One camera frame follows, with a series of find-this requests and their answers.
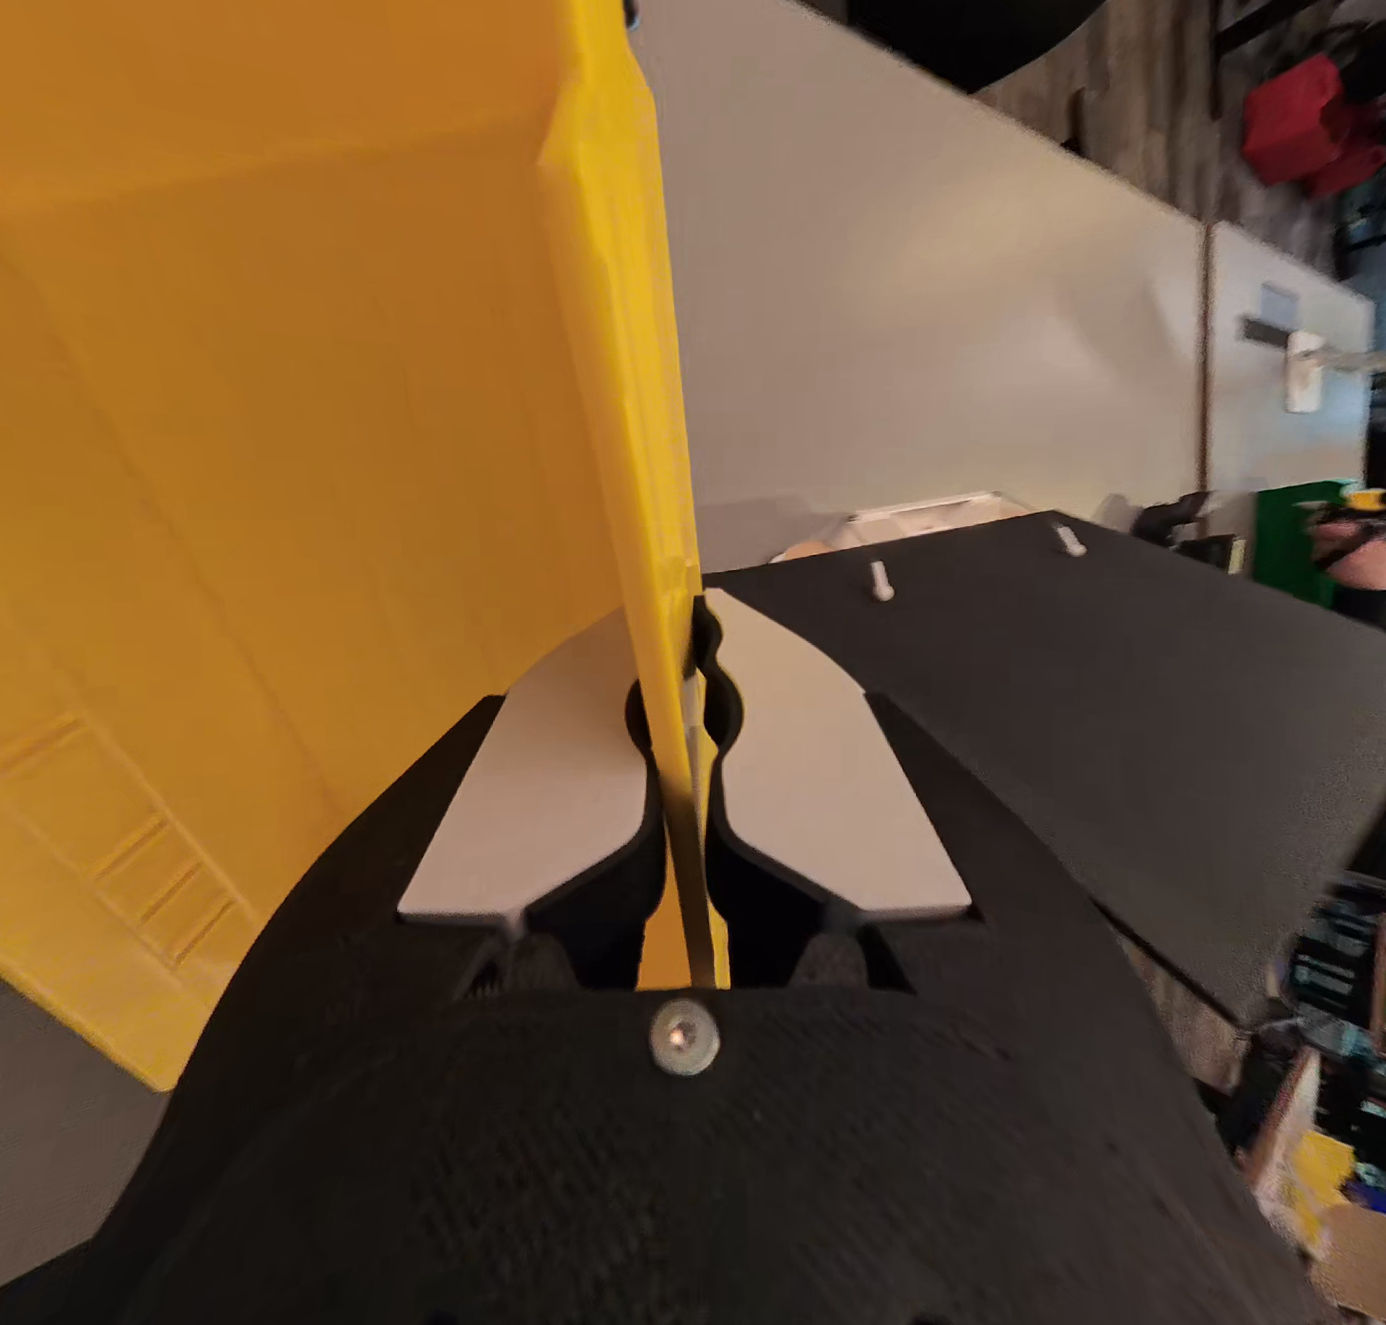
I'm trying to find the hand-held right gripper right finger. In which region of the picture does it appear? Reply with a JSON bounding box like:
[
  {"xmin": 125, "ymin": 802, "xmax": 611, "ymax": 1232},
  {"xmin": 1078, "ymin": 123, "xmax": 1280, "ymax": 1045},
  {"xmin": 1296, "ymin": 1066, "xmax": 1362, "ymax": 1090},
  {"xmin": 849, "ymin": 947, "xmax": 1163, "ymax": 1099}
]
[{"xmin": 691, "ymin": 589, "xmax": 973, "ymax": 991}]

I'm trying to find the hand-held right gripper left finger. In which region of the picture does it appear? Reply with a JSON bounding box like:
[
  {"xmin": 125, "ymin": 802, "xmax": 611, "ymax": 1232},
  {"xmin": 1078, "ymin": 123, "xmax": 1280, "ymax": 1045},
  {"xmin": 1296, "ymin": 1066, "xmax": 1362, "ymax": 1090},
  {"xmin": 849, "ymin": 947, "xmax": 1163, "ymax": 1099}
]
[{"xmin": 397, "ymin": 601, "xmax": 666, "ymax": 991}]

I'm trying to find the yellow plastic box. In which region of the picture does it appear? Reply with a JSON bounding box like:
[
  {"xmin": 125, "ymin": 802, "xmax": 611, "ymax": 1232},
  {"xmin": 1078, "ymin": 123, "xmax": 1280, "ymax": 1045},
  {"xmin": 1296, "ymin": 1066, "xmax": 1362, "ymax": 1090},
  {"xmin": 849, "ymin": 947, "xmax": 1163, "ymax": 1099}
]
[{"xmin": 0, "ymin": 0, "xmax": 728, "ymax": 1093}]

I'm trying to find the green box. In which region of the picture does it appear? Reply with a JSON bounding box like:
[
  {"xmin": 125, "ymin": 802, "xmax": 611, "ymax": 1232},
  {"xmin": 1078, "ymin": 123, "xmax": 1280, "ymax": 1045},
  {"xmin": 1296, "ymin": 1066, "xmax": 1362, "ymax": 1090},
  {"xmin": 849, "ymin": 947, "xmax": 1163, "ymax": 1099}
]
[{"xmin": 1250, "ymin": 481, "xmax": 1367, "ymax": 612}]

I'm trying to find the cardboard box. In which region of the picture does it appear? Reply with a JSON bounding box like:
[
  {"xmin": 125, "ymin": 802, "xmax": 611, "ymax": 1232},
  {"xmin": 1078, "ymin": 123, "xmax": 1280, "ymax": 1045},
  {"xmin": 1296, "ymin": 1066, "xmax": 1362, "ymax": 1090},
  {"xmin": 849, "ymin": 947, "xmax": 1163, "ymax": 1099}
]
[{"xmin": 1245, "ymin": 1043, "xmax": 1386, "ymax": 1309}]

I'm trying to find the black foam board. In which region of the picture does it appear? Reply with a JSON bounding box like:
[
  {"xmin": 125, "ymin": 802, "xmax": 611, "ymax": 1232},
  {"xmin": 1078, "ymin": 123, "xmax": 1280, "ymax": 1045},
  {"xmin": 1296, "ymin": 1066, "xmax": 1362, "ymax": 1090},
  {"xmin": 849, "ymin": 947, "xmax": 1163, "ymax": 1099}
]
[{"xmin": 703, "ymin": 507, "xmax": 1386, "ymax": 1028}]

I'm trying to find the black device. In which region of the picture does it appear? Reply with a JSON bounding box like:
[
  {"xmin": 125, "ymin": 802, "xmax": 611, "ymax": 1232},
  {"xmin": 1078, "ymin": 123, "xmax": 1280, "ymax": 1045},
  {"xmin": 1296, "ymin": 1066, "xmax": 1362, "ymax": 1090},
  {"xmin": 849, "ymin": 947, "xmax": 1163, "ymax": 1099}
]
[{"xmin": 1126, "ymin": 488, "xmax": 1246, "ymax": 579}]

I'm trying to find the black round object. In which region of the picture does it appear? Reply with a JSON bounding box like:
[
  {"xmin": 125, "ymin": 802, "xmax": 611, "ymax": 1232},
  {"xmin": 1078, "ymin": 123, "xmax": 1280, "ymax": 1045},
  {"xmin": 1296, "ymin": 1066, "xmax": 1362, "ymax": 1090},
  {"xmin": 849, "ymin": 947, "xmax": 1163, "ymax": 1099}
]
[{"xmin": 725, "ymin": 0, "xmax": 1164, "ymax": 94}]

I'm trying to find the red bag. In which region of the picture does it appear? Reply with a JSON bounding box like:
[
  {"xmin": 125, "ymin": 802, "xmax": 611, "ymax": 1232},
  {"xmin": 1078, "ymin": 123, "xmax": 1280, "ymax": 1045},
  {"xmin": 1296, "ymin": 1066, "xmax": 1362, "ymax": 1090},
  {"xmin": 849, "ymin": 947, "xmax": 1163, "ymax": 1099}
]
[{"xmin": 1239, "ymin": 52, "xmax": 1386, "ymax": 201}]

